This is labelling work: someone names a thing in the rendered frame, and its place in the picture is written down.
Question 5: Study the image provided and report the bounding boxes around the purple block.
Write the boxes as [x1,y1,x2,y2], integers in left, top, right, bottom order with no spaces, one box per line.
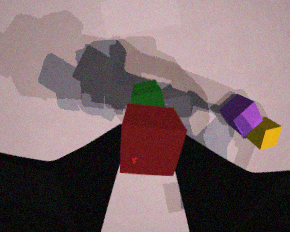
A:
[219,95,262,136]

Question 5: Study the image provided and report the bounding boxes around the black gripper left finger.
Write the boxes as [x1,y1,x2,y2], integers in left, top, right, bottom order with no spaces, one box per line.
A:
[0,125,122,232]

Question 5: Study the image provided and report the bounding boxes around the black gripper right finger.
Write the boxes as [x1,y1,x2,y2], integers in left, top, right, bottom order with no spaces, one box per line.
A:
[175,133,290,232]

